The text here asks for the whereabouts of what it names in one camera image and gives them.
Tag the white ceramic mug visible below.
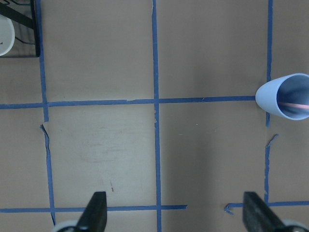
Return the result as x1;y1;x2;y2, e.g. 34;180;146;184
0;15;15;56

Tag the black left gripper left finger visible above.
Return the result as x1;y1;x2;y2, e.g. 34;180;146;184
76;191;107;232

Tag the black wire cup rack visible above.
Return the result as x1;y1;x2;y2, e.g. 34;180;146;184
0;0;41;58

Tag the light blue plastic cup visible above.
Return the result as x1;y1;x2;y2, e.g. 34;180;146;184
255;73;309;120

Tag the pink chopstick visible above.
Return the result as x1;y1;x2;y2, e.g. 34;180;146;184
279;102;309;110

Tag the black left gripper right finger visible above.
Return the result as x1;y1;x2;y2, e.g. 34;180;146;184
242;191;286;232

